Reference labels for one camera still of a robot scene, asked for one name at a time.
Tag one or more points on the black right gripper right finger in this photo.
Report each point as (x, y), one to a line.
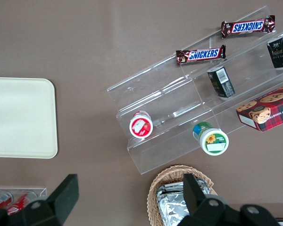
(195, 195)

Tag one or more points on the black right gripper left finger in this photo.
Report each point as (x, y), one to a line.
(61, 200)

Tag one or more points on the light wicker basket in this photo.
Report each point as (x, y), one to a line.
(155, 188)

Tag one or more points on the beige plastic tray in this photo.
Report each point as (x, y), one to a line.
(21, 117)

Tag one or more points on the clear acrylic bottle rack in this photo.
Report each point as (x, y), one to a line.
(41, 191)

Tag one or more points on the stack of foil containers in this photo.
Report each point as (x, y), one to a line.
(169, 204)

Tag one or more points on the green lid yoghurt cup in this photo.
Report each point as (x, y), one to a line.
(213, 141)

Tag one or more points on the red lid yoghurt cup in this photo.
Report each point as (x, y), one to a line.
(141, 126)

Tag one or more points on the red tartan cookie box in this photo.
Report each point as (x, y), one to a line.
(268, 110)

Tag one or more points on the small black carton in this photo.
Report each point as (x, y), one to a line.
(280, 51)
(221, 82)

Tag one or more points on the clear acrylic stepped stand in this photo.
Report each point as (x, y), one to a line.
(167, 82)

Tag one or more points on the Snickers chocolate bar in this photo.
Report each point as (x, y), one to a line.
(247, 26)
(202, 54)

